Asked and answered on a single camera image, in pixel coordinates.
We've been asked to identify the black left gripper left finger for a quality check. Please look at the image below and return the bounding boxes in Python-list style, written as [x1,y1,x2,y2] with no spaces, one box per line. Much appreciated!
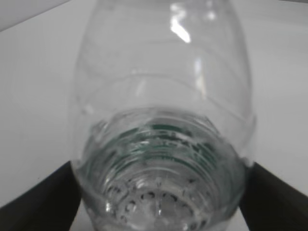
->
[0,162,81,231]

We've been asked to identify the clear green-label water bottle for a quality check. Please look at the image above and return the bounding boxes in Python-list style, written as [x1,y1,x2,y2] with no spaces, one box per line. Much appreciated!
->
[69,0,256,231]

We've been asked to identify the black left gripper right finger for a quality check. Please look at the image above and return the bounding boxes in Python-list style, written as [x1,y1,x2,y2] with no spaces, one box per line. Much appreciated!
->
[240,163,308,231]

